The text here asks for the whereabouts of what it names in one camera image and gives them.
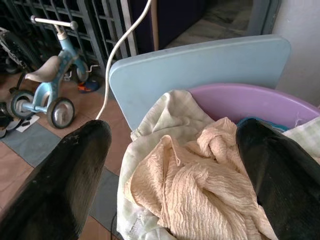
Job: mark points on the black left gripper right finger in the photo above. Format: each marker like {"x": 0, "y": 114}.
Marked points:
{"x": 282, "y": 180}

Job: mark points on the dark metal grille gate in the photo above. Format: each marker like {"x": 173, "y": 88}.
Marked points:
{"x": 75, "y": 27}

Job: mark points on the light blue child tricycle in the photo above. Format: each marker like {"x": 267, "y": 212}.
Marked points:
{"x": 50, "y": 82}

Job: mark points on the black bicycle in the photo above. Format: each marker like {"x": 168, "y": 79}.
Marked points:
{"x": 15, "y": 52}

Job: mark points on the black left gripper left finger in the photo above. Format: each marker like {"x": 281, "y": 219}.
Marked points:
{"x": 57, "y": 180}

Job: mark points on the blue and orange toy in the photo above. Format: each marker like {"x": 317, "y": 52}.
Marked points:
{"x": 87, "y": 86}

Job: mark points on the purple plastic laundry basin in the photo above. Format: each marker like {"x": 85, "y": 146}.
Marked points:
{"x": 252, "y": 105}

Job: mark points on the blue garment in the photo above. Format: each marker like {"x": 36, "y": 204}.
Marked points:
{"x": 246, "y": 121}

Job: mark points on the light blue plastic board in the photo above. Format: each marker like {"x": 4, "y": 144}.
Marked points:
{"x": 195, "y": 75}

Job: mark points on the peach crinkled cloth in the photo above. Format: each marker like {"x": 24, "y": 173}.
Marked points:
{"x": 192, "y": 182}

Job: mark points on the wooden pole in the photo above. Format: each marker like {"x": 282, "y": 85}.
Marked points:
{"x": 155, "y": 25}

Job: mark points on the pale checked cloth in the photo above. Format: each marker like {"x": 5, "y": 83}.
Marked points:
{"x": 160, "y": 120}

